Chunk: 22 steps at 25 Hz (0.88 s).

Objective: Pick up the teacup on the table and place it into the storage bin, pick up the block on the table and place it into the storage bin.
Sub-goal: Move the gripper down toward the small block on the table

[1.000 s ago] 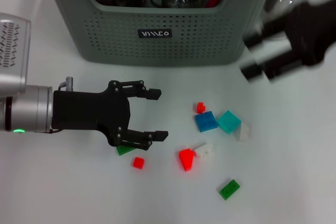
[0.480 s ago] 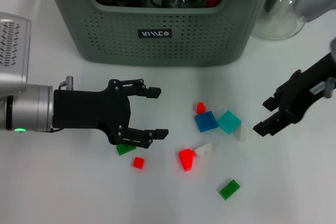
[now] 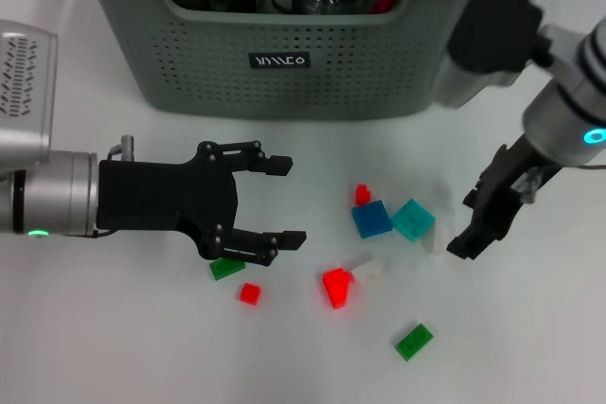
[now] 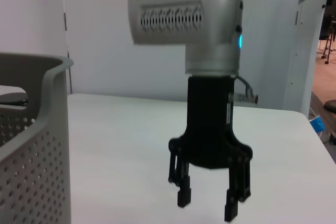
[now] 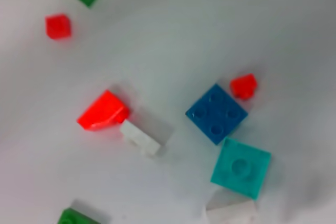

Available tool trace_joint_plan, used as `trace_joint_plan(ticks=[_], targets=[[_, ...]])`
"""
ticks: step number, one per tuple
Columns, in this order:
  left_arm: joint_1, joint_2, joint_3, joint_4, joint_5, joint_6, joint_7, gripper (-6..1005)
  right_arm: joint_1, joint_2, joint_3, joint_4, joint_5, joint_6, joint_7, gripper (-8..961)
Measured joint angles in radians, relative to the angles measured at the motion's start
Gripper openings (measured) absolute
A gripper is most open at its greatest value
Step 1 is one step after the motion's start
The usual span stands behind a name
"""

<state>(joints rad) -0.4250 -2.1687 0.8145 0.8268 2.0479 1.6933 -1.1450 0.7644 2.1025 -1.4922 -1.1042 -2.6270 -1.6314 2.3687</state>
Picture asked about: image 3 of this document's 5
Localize silver right gripper fitting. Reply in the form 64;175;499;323
513;167;544;204

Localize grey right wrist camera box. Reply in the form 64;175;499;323
435;0;556;110

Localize small red square brick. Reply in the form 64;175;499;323
237;282;262;306

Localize teal square brick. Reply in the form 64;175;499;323
391;198;437;242

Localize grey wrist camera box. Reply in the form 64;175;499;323
435;0;556;110
0;20;60;171

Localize large red sloped brick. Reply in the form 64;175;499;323
322;268;355;310

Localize blue square brick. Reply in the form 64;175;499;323
350;200;394;240

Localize dark red curved brick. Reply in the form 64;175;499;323
368;0;403;15

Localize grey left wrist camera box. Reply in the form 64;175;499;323
0;20;60;171

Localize white long brick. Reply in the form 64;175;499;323
348;252;392;285

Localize silver left gripper fitting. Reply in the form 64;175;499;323
107;134;136;162

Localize white chunky brick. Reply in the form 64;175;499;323
422;220;454;256

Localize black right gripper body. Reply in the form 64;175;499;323
474;132;565;217

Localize grey-green perforated storage bin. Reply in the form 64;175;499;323
70;0;508;122

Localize green flat two-stud brick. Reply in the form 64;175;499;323
393;323;436;362
208;256;248;282

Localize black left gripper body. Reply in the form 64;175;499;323
96;140;239;261

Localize silver gripper fitting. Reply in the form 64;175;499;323
513;167;544;204
107;134;136;162

